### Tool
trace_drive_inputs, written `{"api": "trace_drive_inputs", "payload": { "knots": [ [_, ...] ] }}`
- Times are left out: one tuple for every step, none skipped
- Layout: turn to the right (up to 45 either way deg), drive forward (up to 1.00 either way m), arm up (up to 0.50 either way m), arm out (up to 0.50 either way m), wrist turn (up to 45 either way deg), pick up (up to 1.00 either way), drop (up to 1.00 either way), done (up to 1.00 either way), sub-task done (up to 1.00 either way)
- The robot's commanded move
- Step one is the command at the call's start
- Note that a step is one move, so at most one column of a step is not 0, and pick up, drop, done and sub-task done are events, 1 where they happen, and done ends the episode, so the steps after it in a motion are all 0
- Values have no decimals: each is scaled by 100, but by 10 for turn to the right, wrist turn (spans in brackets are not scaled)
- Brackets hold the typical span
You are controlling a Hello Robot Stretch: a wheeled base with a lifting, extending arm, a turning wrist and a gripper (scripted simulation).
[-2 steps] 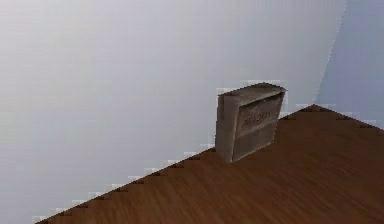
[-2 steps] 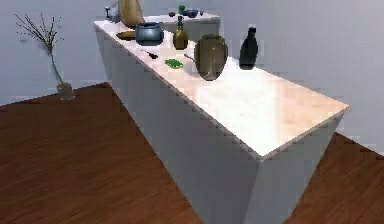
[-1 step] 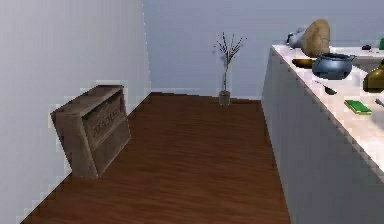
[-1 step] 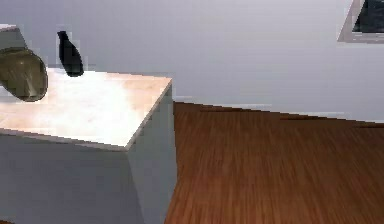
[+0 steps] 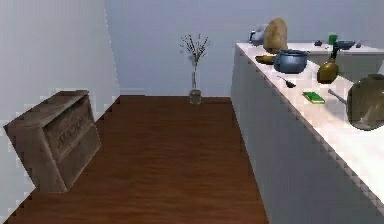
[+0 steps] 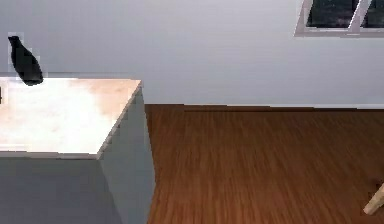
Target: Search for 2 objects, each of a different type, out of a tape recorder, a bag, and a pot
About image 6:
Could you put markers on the grey cupboard with pale top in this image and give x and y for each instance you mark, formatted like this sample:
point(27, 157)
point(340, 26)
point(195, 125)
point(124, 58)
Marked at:
point(66, 140)

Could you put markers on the white framed window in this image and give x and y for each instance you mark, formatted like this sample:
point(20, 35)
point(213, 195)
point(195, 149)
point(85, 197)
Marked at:
point(336, 20)

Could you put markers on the black bottle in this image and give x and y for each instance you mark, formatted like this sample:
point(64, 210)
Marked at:
point(25, 63)

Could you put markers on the small dark object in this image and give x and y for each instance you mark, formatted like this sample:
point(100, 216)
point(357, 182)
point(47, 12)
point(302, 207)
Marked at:
point(0, 95)

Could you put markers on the pale wooden furniture leg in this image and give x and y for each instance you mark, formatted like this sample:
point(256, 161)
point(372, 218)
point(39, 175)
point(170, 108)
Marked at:
point(376, 201)

